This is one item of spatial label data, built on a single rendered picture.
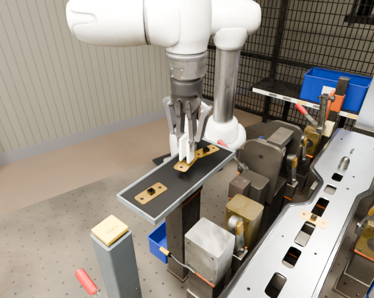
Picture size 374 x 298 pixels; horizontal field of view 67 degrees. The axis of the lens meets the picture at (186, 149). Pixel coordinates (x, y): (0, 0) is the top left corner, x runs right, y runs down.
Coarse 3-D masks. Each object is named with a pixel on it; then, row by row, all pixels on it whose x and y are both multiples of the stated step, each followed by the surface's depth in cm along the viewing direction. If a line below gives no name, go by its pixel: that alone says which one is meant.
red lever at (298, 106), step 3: (297, 105) 122; (300, 105) 122; (297, 108) 123; (300, 108) 122; (303, 108) 122; (300, 111) 123; (303, 111) 122; (306, 111) 122; (303, 114) 122; (306, 114) 122; (309, 114) 122; (306, 117) 122; (309, 117) 122; (312, 117) 122; (309, 120) 122; (312, 120) 121; (312, 123) 122; (315, 123) 121; (315, 126) 122
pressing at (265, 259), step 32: (320, 160) 113; (352, 160) 113; (320, 192) 98; (352, 192) 98; (288, 224) 86; (256, 256) 77; (320, 256) 77; (256, 288) 69; (288, 288) 69; (320, 288) 70
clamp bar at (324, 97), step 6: (318, 96) 116; (324, 96) 113; (324, 102) 114; (324, 108) 115; (318, 114) 117; (324, 114) 119; (318, 120) 118; (324, 120) 120; (318, 126) 120; (324, 126) 121
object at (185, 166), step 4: (196, 156) 80; (184, 160) 77; (192, 160) 78; (176, 164) 77; (180, 164) 77; (184, 164) 77; (188, 164) 77; (176, 168) 75; (180, 168) 75; (184, 168) 75; (188, 168) 76
